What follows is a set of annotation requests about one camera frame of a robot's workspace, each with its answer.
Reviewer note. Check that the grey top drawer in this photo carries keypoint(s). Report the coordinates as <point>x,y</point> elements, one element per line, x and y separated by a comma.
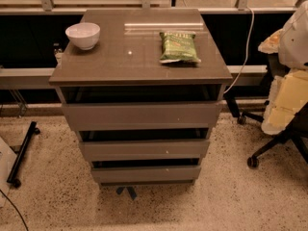
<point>94,117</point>

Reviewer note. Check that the white board on floor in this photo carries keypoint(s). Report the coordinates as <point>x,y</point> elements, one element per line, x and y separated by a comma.
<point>7,159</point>

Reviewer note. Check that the white ceramic bowl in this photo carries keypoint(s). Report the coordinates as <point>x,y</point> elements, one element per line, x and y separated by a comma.
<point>83,35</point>

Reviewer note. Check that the grey drawer cabinet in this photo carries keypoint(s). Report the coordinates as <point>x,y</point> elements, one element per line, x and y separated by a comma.
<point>124,68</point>

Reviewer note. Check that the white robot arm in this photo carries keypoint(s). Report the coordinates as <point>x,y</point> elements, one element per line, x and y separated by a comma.
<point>299,21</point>

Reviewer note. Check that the grey drawer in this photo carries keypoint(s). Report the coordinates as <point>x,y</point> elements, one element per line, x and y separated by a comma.
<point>94,117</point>
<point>143,150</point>
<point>145,174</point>

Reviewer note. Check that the green chip bag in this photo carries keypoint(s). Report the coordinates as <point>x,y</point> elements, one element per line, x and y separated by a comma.
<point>178,46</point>

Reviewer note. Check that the grey bottom drawer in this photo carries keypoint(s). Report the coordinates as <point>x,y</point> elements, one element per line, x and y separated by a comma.
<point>145,174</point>

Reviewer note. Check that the black office chair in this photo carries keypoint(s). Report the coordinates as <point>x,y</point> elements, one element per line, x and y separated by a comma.
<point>295,131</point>

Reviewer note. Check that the black wheeled stand base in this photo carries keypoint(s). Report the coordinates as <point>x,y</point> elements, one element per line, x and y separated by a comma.
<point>20,153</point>

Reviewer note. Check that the grey middle drawer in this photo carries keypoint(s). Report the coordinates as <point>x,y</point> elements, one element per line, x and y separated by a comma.
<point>143,150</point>

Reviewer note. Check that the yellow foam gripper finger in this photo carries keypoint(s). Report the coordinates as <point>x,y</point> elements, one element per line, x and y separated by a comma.
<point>288,94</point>

